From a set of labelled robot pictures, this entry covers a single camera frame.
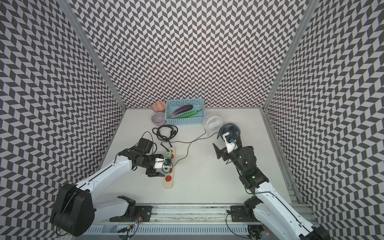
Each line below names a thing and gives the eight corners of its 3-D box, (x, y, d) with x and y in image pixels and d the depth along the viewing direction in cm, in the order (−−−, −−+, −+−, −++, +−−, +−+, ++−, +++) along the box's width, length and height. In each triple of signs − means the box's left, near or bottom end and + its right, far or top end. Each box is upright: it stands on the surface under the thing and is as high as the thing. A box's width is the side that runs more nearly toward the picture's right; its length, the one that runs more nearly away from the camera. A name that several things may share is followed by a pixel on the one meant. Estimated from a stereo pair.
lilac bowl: (151, 127, 107) (149, 122, 104) (154, 115, 115) (153, 110, 111) (165, 127, 107) (164, 122, 104) (167, 115, 115) (166, 110, 111)
